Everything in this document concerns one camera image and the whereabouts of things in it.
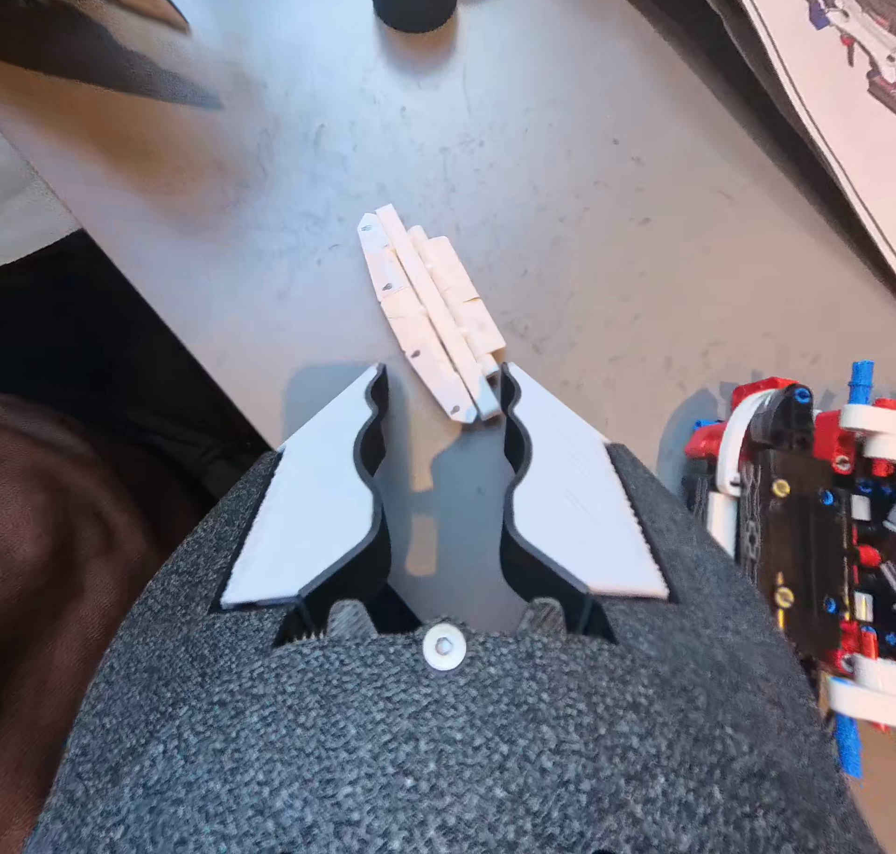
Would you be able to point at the toy brick race car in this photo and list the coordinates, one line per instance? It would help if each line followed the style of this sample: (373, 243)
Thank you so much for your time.
(805, 532)

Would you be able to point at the white toy brick panel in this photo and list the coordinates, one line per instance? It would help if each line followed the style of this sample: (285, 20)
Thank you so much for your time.
(420, 294)

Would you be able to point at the grey desk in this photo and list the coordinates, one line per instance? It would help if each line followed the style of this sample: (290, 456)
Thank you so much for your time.
(560, 168)

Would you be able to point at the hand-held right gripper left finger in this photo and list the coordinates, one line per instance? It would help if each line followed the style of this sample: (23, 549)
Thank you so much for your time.
(308, 511)

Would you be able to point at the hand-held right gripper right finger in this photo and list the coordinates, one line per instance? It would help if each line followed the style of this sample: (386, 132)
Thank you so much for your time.
(588, 511)

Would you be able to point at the thick instruction booklet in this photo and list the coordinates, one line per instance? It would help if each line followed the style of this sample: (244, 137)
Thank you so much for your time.
(805, 49)

